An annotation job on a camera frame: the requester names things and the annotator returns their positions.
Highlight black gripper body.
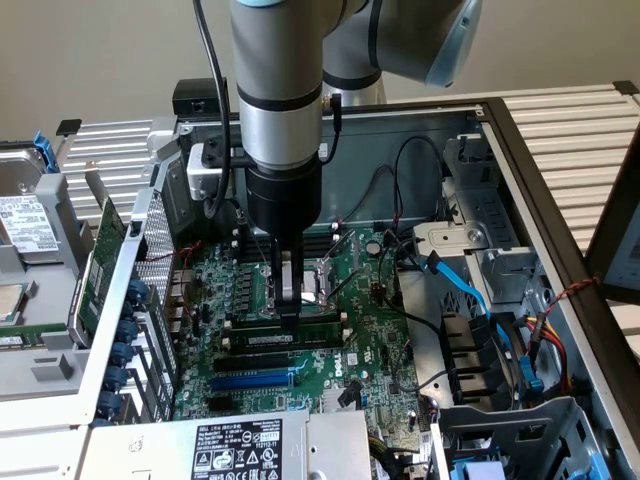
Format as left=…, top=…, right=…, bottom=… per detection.
left=243, top=159, right=323, bottom=237

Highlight blue data wire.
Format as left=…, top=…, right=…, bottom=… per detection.
left=421, top=251, right=516, bottom=364

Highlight open PC case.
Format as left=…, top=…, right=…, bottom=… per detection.
left=74, top=96, right=640, bottom=480

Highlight CPU socket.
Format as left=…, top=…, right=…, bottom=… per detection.
left=255, top=258, right=337, bottom=319

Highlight silver finned heat sink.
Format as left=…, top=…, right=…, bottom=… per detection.
left=321, top=387, right=362, bottom=412

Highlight thin black red wire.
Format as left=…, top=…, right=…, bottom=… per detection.
left=337, top=163, right=399, bottom=226
left=392, top=135, right=446, bottom=236

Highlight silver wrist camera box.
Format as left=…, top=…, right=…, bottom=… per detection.
left=185, top=141, right=237, bottom=202

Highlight blue slot clip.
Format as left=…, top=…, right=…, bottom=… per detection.
left=127, top=278, right=152, bottom=304
left=105, top=364, right=130, bottom=390
left=110, top=342, right=135, bottom=367
left=97, top=389, right=123, bottom=416
left=116, top=318, right=141, bottom=344

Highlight silver power supply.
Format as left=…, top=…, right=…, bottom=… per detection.
left=87, top=408, right=372, bottom=480

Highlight black cable with clip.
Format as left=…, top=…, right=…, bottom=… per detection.
left=212, top=197, right=250, bottom=237

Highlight long black expansion slot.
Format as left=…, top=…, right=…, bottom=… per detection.
left=213, top=352, right=290, bottom=375

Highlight silver hard disk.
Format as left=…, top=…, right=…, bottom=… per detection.
left=0, top=147, right=52, bottom=266

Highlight coloured power wires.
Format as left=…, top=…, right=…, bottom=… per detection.
left=517, top=312, right=574, bottom=396

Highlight black RAM slot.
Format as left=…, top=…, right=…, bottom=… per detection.
left=238, top=245, right=334, bottom=265
left=230, top=222, right=341, bottom=246
left=238, top=233, right=334, bottom=251
left=230, top=233, right=342, bottom=257
left=232, top=310, right=346, bottom=329
left=219, top=329, right=351, bottom=358

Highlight blue disk bracket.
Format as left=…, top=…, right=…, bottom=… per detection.
left=29, top=129, right=62, bottom=175

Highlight black case side panel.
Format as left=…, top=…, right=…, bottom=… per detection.
left=583, top=107, right=640, bottom=305

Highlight long black cable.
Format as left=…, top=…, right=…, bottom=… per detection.
left=191, top=0, right=236, bottom=220

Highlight green graphics card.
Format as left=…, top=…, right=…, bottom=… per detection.
left=66, top=158, right=131, bottom=349

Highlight blue expansion slot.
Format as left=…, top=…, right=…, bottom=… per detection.
left=209, top=357, right=307, bottom=395

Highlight black data plug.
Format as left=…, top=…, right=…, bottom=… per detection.
left=338, top=379, right=362, bottom=410

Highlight green motherboard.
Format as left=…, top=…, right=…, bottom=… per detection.
left=172, top=225, right=427, bottom=437

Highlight grey disk bay cage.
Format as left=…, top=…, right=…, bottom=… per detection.
left=429, top=394, right=619, bottom=480

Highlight CPU chip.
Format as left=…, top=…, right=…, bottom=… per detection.
left=0, top=281, right=29, bottom=325

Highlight green RAM stick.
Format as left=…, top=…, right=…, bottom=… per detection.
left=0, top=323, right=70, bottom=350
left=232, top=322, right=346, bottom=351

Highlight red black twisted wire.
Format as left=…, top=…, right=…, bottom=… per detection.
left=135, top=240, right=205, bottom=269
left=541, top=276, right=601, bottom=319

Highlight black box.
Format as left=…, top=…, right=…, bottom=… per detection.
left=172, top=77, right=234, bottom=115

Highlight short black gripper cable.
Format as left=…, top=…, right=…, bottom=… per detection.
left=327, top=91, right=345, bottom=165

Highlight metal socket cover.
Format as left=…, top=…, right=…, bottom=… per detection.
left=322, top=228, right=362, bottom=304

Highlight blue plastic clip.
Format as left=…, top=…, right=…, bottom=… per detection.
left=518, top=355, right=545, bottom=401

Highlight metal disk bay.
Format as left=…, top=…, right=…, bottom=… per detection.
left=412, top=133, right=549, bottom=307

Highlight black fan shroud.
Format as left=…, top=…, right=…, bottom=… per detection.
left=438, top=310, right=527, bottom=407

